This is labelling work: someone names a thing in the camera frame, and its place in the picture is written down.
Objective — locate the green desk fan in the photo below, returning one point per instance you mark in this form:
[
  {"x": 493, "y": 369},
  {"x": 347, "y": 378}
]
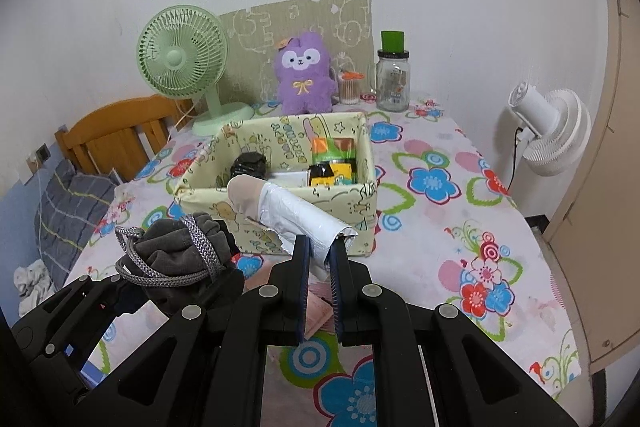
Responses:
[{"x": 172, "y": 57}]

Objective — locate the pink paper slip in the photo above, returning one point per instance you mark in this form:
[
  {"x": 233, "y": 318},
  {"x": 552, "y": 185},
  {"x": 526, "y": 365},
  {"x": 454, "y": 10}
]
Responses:
[{"x": 317, "y": 312}]

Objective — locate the beige cabinet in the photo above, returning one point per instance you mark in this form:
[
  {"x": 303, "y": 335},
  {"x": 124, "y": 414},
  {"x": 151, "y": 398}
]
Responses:
[{"x": 600, "y": 207}]

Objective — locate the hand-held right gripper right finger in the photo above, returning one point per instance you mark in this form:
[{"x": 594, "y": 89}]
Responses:
[{"x": 339, "y": 267}]

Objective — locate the blue plaid pillow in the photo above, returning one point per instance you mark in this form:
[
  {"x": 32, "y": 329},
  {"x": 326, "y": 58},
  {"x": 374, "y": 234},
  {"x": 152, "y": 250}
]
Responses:
[{"x": 65, "y": 207}]

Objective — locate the wall socket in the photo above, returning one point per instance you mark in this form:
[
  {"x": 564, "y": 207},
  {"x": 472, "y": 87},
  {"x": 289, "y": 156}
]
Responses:
[{"x": 43, "y": 153}]

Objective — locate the green snack packet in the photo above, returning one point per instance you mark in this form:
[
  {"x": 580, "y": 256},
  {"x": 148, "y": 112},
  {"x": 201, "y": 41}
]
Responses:
[{"x": 332, "y": 149}]

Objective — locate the clear cotton swab container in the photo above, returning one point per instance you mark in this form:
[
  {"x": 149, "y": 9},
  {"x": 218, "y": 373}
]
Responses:
[{"x": 349, "y": 92}]

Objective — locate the orange scissors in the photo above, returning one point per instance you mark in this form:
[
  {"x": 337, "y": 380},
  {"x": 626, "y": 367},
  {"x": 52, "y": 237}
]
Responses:
[{"x": 352, "y": 75}]

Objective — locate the beige stockings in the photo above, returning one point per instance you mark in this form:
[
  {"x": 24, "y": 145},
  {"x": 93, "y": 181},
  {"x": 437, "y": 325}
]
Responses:
[{"x": 290, "y": 212}]

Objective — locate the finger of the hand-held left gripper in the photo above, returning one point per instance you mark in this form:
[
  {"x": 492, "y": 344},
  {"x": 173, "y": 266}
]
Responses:
[{"x": 95, "y": 294}]

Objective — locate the glass jar mug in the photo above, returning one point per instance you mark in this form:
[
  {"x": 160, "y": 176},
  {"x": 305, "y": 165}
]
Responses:
[{"x": 392, "y": 82}]

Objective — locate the white crumpled cloth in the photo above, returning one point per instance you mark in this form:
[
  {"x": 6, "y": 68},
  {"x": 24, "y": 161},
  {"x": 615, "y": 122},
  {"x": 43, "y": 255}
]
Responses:
[{"x": 32, "y": 279}]

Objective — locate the yellow printed fabric storage box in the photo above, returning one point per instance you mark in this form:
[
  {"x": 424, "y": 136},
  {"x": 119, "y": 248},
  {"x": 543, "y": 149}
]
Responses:
[{"x": 280, "y": 137}]

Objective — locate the white floor fan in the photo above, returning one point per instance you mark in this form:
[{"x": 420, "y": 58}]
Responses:
[{"x": 555, "y": 132}]

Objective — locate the green cartoon printed mat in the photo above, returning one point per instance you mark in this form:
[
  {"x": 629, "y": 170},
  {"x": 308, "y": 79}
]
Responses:
[{"x": 250, "y": 22}]

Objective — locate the green plastic cup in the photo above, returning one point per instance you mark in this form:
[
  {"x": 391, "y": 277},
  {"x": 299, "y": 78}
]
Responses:
[{"x": 393, "y": 41}]

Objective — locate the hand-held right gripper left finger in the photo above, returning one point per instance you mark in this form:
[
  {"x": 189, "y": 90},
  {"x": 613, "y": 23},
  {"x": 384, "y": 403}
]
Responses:
[{"x": 300, "y": 267}]

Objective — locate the purple plush toy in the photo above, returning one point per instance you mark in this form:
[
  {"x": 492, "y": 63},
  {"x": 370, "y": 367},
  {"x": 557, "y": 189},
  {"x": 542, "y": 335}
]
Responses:
[{"x": 305, "y": 92}]

